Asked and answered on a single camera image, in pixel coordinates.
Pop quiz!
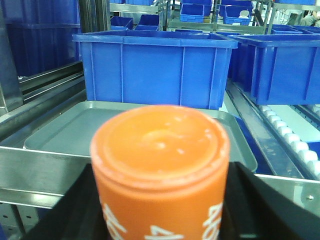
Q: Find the blue plastic bin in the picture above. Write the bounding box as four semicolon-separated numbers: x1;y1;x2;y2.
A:
73;30;238;110
230;34;320;105

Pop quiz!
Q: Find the grey metal tray on shelf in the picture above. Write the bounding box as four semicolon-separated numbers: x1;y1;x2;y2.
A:
23;101;258;172

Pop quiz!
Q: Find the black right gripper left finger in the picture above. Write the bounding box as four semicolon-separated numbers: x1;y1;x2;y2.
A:
22;164;110;240

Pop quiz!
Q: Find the blue plastic bin centre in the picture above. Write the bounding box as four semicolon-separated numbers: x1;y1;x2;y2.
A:
73;30;238;110

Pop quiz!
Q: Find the orange capacitor cylinder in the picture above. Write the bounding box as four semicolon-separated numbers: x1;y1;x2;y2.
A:
90;105;230;240

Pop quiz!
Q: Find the stainless steel shelf rail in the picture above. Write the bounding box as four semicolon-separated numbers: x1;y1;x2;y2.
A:
0;146;320;215

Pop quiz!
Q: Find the blue plastic bin right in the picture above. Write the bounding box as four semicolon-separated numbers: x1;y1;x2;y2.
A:
230;34;320;105

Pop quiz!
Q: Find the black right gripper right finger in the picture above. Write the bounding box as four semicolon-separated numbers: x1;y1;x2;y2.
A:
218;162;320;240

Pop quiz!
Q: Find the white roller track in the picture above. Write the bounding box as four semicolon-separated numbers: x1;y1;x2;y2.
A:
258;105;320;181

